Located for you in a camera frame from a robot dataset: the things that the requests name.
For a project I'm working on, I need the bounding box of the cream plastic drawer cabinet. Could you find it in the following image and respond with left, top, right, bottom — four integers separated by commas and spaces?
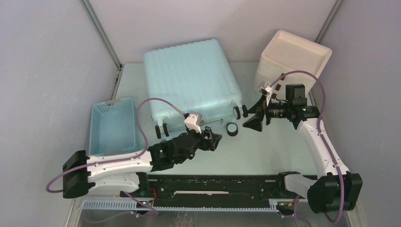
253, 30, 332, 92

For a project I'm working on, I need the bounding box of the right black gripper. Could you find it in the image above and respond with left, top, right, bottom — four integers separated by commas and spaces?
242, 94, 291, 132

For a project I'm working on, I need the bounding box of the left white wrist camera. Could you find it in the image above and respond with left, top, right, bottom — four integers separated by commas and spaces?
184, 112, 202, 134

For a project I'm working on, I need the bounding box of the aluminium frame rail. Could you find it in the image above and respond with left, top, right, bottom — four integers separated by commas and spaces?
64, 178, 367, 227

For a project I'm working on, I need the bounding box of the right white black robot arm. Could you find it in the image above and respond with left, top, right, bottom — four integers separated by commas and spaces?
243, 82, 363, 213

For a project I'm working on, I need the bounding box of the light blue ribbed suitcase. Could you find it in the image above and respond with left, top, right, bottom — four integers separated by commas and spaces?
143, 39, 248, 139

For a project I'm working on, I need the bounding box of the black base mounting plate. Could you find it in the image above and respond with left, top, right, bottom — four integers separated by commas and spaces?
130, 175, 296, 210

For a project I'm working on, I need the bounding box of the blue perforated plastic basket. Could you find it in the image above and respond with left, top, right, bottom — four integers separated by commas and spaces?
88, 97, 139, 156

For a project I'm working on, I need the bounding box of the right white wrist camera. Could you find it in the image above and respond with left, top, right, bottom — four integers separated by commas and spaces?
258, 81, 272, 106

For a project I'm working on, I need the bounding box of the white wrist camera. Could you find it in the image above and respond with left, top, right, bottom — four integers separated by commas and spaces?
258, 81, 272, 106
184, 112, 202, 134

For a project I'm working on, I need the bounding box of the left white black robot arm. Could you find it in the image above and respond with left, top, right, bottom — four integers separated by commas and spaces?
62, 127, 222, 199

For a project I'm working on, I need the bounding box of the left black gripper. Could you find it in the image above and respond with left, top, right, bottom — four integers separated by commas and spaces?
176, 125, 222, 164

